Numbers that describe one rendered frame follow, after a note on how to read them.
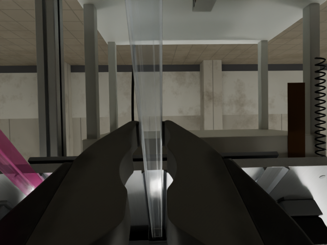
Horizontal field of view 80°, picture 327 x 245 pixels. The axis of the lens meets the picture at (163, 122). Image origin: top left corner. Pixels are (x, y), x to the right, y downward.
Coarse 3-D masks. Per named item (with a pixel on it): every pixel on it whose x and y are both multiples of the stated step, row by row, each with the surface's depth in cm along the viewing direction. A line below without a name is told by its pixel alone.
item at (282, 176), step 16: (32, 160) 23; (48, 160) 23; (64, 160) 23; (240, 160) 18; (256, 160) 18; (272, 160) 18; (288, 160) 18; (304, 160) 18; (320, 160) 18; (0, 176) 18; (144, 176) 18; (256, 176) 19; (272, 176) 19; (288, 176) 19; (304, 176) 19; (320, 176) 19; (0, 192) 19; (16, 192) 20; (128, 192) 20; (144, 192) 20; (272, 192) 21; (288, 192) 22; (304, 192) 22; (320, 192) 22; (144, 208) 23; (320, 208) 25; (144, 224) 27
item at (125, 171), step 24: (96, 144) 9; (120, 144) 9; (72, 168) 8; (96, 168) 8; (120, 168) 8; (72, 192) 7; (96, 192) 7; (120, 192) 7; (48, 216) 6; (72, 216) 6; (96, 216) 6; (120, 216) 6; (48, 240) 6; (72, 240) 6; (96, 240) 6; (120, 240) 6
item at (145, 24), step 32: (128, 0) 7; (160, 0) 7; (128, 32) 8; (160, 32) 8; (160, 64) 9; (160, 96) 10; (160, 128) 12; (160, 160) 14; (160, 192) 18; (160, 224) 23
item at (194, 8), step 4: (192, 0) 51; (196, 0) 47; (200, 0) 47; (204, 0) 47; (208, 0) 47; (212, 0) 47; (216, 0) 47; (192, 4) 52; (196, 4) 49; (200, 4) 49; (204, 4) 49; (208, 4) 49; (212, 4) 49; (192, 8) 52; (196, 8) 50; (200, 8) 50; (204, 8) 50; (208, 8) 50; (212, 8) 51
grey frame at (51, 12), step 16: (48, 0) 41; (48, 16) 41; (48, 32) 41; (48, 48) 41; (48, 64) 41; (48, 80) 42; (64, 80) 45; (48, 96) 43; (64, 96) 45; (48, 112) 43; (64, 112) 45; (48, 128) 43; (64, 128) 45; (48, 144) 42; (64, 144) 45
